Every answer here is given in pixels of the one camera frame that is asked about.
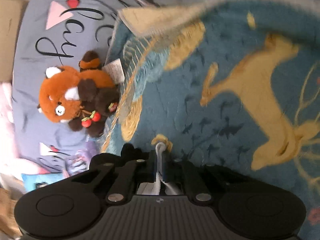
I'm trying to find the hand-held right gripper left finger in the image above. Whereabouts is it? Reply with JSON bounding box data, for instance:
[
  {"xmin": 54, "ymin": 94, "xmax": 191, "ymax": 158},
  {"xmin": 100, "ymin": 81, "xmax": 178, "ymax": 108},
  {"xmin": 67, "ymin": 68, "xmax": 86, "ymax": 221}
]
[{"xmin": 72, "ymin": 144, "xmax": 161, "ymax": 205}]

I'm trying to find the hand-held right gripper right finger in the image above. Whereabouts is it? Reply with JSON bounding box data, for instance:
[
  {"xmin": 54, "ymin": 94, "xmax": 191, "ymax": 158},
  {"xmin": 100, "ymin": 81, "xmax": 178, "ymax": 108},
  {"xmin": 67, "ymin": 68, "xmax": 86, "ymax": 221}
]
[{"xmin": 162, "ymin": 154, "xmax": 241, "ymax": 202}]

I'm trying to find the black white-trimmed cardigan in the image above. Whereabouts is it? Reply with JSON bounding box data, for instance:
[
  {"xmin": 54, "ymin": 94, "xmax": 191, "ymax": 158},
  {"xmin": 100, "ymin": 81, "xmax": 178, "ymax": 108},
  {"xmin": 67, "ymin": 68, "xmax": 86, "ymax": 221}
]
[{"xmin": 139, "ymin": 142, "xmax": 185, "ymax": 196}]

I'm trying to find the blue quilted floral blanket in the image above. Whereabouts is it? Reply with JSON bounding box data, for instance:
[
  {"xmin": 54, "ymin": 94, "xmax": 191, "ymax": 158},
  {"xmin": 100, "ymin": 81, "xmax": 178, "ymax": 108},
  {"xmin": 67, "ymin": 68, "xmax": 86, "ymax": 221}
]
[{"xmin": 100, "ymin": 0, "xmax": 320, "ymax": 240}]

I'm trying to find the blue cartoon pillow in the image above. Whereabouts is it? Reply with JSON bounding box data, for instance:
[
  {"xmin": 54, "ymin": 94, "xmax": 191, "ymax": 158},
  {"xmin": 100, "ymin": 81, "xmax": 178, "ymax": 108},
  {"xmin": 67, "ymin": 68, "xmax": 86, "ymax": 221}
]
[{"xmin": 21, "ymin": 172, "xmax": 66, "ymax": 193}]

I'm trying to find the red panda plush toy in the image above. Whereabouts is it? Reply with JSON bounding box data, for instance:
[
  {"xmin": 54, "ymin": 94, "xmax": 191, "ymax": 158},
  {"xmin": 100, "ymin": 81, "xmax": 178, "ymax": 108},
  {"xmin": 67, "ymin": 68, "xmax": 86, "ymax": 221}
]
[{"xmin": 37, "ymin": 51, "xmax": 125, "ymax": 138}]

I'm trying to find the pink plush toy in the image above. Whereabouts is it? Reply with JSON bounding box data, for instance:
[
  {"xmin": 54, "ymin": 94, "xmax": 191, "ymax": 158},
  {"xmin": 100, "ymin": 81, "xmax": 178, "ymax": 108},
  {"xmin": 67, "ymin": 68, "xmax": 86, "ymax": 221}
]
[{"xmin": 0, "ymin": 82, "xmax": 50, "ymax": 178}]

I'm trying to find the tan cushion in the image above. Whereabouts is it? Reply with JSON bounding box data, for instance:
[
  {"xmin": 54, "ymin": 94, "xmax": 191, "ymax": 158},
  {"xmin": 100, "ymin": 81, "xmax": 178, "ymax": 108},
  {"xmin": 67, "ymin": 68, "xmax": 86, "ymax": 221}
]
[{"xmin": 0, "ymin": 0, "xmax": 28, "ymax": 83}]

